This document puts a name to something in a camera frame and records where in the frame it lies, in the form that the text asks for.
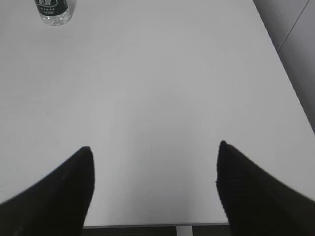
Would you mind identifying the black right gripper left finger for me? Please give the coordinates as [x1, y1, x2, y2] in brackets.
[0, 147, 95, 236]

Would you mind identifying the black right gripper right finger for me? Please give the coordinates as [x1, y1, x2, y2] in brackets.
[216, 141, 315, 236]

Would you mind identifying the clear green-label water bottle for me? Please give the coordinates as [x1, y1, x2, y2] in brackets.
[34, 0, 71, 26]

